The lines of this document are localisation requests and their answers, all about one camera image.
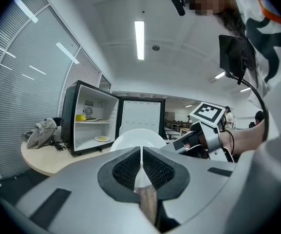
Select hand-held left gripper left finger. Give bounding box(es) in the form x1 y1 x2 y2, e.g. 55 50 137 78
16 146 160 234

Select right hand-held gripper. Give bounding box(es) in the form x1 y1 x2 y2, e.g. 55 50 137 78
162 101 235 162

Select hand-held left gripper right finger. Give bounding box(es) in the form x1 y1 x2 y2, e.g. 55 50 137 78
144 146 238 230

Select white round serving plate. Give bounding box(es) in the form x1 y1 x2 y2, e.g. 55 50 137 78
110 128 167 192

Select black mini fridge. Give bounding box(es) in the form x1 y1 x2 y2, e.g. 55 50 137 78
61 80 167 156

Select person's right forearm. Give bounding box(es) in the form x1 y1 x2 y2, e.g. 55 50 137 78
219 127 267 156

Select grey jacket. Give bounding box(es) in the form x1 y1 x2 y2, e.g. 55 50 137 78
21 117 63 150

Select black chest monitor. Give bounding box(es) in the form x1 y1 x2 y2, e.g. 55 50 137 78
218 35 249 85

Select grey venetian blinds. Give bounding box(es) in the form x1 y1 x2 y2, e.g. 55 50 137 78
0 0 102 180

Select person's white printed shirt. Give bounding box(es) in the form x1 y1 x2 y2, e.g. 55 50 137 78
235 0 281 229

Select black cable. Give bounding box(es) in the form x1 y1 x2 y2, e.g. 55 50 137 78
49 137 67 152

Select black wrist hair tie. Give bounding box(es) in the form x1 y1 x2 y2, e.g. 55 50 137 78
224 130 235 155

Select white wire fridge shelf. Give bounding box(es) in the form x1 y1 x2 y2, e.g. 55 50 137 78
75 120 113 124

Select black gooseneck mount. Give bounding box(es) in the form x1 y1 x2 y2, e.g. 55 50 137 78
229 74 270 142

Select black head camera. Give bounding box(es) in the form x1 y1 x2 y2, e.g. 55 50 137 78
170 0 187 17

